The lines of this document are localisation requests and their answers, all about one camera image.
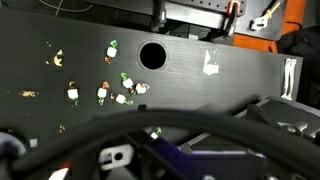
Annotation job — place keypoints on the wrapped candy right cluster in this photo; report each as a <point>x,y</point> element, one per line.
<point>141,88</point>

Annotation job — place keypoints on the white plastic utensil packet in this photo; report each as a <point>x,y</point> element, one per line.
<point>289,77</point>

